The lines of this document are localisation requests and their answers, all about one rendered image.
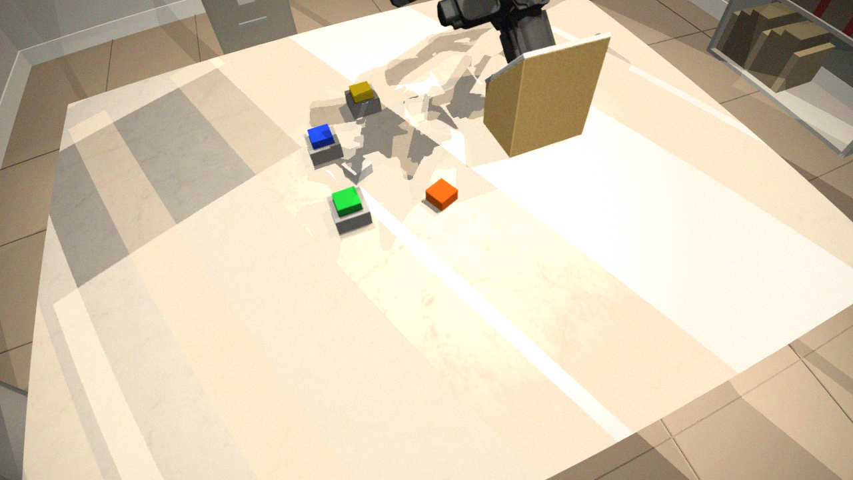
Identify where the green button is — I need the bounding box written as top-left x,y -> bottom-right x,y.
326,186 -> 373,235

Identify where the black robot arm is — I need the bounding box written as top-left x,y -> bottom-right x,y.
436,0 -> 556,64

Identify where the blue button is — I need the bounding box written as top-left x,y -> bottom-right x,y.
303,124 -> 344,166

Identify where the yellow button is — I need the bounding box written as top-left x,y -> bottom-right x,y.
344,81 -> 382,119

